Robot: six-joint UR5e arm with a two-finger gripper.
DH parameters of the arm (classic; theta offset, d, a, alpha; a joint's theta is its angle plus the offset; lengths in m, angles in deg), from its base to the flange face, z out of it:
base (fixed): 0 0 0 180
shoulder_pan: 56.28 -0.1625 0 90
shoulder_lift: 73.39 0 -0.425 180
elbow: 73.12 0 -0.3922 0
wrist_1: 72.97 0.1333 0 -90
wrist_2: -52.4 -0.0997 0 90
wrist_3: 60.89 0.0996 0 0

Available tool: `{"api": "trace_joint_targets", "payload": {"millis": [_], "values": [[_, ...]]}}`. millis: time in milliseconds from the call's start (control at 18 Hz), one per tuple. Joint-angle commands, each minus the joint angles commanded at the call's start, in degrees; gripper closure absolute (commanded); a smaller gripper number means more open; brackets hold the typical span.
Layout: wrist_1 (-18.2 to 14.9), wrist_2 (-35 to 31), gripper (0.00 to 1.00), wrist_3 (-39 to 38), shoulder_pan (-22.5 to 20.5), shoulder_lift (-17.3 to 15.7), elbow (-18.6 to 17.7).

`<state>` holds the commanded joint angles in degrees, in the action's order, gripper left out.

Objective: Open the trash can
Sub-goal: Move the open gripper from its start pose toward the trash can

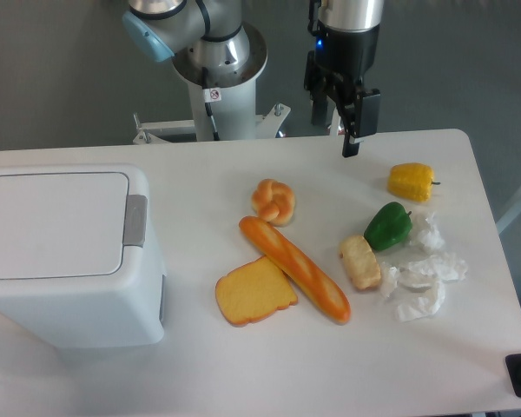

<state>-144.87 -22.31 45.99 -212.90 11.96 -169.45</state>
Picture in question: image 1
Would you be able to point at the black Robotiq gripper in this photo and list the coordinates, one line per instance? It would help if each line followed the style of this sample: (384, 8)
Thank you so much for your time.
(343, 57)

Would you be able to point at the white push-button trash can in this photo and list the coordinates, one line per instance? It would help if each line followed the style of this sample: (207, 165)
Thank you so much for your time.
(80, 265)

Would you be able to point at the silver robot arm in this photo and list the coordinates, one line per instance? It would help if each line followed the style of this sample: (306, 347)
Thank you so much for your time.
(161, 29)

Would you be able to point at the yellow toy corn cob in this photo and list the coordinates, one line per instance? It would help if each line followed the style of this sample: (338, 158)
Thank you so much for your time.
(412, 181)

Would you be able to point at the knotted bread roll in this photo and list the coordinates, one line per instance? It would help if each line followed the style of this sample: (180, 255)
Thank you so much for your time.
(273, 202)

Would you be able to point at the green toy bell pepper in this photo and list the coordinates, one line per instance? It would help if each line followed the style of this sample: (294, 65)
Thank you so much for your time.
(390, 226)

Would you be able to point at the toy fried pastry piece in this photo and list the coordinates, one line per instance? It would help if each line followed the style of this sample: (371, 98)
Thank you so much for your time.
(360, 262)

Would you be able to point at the small crumpled white tissue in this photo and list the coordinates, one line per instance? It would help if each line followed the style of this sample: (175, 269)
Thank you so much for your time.
(425, 233)

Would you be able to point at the orange toy baguette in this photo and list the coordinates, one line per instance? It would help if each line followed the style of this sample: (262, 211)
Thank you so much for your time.
(319, 288)

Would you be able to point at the crumpled white tissue paper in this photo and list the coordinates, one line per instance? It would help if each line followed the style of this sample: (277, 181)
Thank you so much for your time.
(418, 287)

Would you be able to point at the toy toast slice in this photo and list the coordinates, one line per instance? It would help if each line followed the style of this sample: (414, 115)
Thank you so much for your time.
(253, 292)

